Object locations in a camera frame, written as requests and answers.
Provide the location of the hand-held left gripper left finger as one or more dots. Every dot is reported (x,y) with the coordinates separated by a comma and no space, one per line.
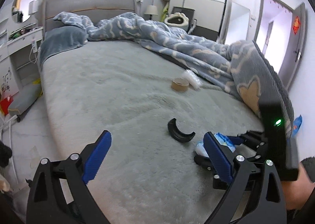
(97,157)

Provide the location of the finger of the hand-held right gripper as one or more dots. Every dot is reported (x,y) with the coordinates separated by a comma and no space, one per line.
(253,138)
(220,184)

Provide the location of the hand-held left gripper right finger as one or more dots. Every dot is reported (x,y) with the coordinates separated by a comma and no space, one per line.
(219,157)

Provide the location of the blue wet wipes packet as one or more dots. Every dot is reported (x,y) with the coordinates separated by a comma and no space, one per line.
(228,141)

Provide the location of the person's right forearm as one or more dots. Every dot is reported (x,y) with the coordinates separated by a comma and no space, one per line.
(292,194)

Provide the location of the blue snack bag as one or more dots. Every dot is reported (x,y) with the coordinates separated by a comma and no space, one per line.
(297,125)

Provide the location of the large black curved plastic piece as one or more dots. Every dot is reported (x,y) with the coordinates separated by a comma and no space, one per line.
(176,135)

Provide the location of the bed with grey fleece sheet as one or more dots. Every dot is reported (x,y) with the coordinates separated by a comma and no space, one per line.
(110,91)

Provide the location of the cardboard tape roll core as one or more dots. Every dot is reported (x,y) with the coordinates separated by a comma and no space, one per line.
(178,87)

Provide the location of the crumpled clear plastic bottle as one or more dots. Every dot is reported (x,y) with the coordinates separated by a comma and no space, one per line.
(192,79)

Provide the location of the white clothes rack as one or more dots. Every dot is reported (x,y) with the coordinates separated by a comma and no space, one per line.
(10,140)

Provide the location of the black pants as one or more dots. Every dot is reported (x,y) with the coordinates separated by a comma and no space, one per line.
(5,154)

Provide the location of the yellow bag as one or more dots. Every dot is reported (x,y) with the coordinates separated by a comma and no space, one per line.
(37,86)

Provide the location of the grey cushioned stool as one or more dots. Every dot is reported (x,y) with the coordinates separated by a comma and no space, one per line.
(22,101)

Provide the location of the grey door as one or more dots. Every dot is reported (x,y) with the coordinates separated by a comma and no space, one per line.
(292,49)

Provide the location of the cream garment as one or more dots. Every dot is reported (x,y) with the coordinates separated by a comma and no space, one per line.
(3,184)

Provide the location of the red bag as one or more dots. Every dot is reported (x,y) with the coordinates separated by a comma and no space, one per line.
(6,103)

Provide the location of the white panel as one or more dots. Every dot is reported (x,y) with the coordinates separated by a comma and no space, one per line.
(236,22)

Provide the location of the blue patterned fleece blanket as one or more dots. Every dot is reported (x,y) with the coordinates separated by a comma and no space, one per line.
(184,42)

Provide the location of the red door decoration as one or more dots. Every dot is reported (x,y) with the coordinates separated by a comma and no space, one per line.
(296,25)

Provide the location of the blue-grey pillow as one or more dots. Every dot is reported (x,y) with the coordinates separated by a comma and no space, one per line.
(64,38)

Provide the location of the white power strip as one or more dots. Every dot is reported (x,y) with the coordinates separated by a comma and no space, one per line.
(34,46)

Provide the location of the white plush pet bed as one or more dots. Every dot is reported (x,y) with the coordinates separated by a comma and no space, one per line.
(183,21)

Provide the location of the white dressing table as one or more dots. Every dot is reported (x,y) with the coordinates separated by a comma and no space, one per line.
(19,42)

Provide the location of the black chair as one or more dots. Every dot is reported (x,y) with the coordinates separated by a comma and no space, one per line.
(184,10)

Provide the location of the green item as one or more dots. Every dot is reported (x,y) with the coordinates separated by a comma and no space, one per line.
(17,33)

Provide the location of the yellow-green cloth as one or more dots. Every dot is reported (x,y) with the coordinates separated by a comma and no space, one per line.
(164,12)

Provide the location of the bedside lamp with white shade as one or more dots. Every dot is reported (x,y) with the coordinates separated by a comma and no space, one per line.
(150,9)

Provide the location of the oval mirror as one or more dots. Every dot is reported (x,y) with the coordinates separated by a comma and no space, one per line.
(27,0)

